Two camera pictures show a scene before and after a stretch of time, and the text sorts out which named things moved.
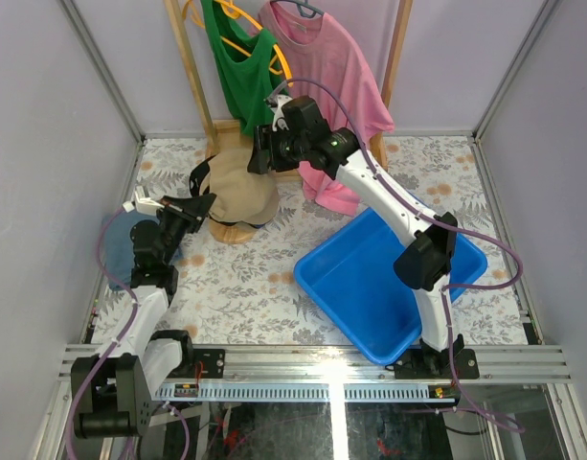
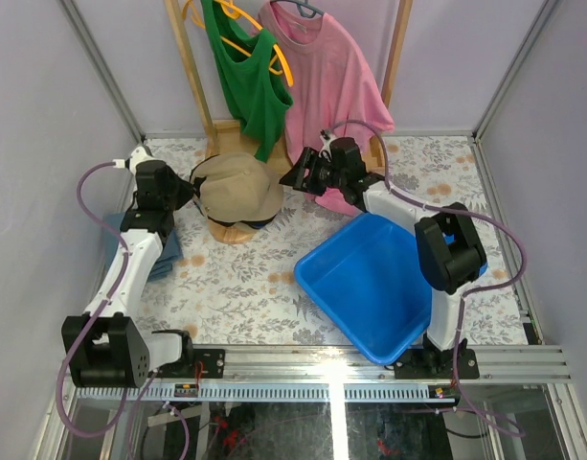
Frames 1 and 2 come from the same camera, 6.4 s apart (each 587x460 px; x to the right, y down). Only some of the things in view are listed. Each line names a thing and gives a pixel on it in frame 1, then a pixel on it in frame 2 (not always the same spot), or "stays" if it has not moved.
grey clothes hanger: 303,3 stays
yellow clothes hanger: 230,10 stays
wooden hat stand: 231,234 stays
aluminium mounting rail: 330,374 stays
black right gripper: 265,139 -> 310,160
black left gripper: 179,214 -> 176,187
